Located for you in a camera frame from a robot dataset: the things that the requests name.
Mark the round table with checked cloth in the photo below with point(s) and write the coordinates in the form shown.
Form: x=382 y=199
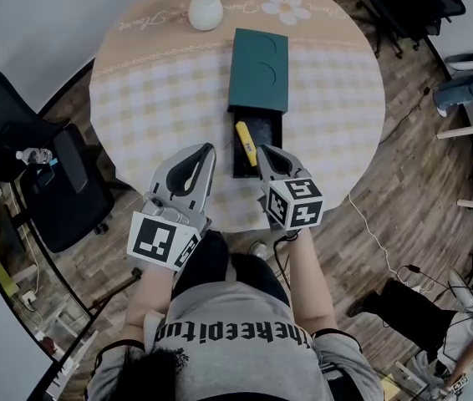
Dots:
x=157 y=111

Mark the clear plastic water bottle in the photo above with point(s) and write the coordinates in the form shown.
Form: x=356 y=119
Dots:
x=34 y=156

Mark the person's black trousers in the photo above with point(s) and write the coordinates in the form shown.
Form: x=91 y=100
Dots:
x=211 y=261

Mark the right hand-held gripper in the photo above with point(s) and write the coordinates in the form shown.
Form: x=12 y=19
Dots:
x=299 y=207

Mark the person's shoe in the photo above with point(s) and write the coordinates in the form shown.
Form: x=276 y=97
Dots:
x=259 y=250

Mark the dark green drawer box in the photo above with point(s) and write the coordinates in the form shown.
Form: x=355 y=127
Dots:
x=257 y=73

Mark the black mesh office chair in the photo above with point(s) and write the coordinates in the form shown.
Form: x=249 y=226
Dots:
x=420 y=6
x=69 y=219

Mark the person's grey printed shirt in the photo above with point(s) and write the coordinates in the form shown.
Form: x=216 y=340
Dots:
x=236 y=361

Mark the person's left forearm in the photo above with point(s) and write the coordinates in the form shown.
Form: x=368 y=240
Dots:
x=149 y=299

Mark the blue jeans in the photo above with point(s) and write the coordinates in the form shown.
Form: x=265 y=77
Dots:
x=466 y=90

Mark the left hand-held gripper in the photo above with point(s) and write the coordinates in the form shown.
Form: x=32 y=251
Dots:
x=153 y=238

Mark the person's right forearm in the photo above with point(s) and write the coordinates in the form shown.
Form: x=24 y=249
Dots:
x=311 y=286

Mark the white ceramic vase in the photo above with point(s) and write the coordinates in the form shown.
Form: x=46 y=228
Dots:
x=205 y=13

